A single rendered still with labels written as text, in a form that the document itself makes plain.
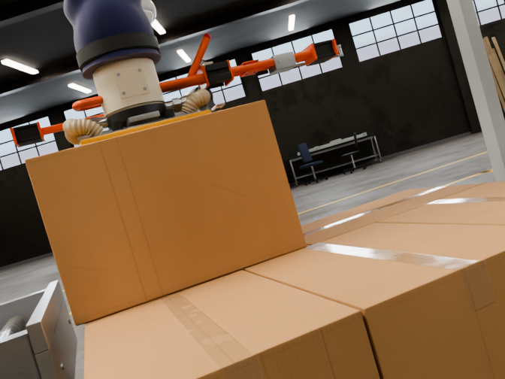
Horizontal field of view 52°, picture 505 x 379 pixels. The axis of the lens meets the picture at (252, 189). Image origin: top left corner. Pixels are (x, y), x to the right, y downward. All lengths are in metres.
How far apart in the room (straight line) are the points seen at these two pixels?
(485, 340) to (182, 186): 0.75
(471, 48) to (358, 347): 3.59
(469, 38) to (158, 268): 3.36
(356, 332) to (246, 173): 0.65
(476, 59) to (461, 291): 3.44
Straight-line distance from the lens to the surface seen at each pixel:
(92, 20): 1.46
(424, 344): 0.84
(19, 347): 1.15
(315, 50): 1.64
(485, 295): 0.90
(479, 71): 4.22
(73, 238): 1.27
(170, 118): 1.37
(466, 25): 4.24
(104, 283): 1.28
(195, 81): 1.51
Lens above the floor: 0.78
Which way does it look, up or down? 2 degrees down
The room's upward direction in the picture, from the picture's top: 16 degrees counter-clockwise
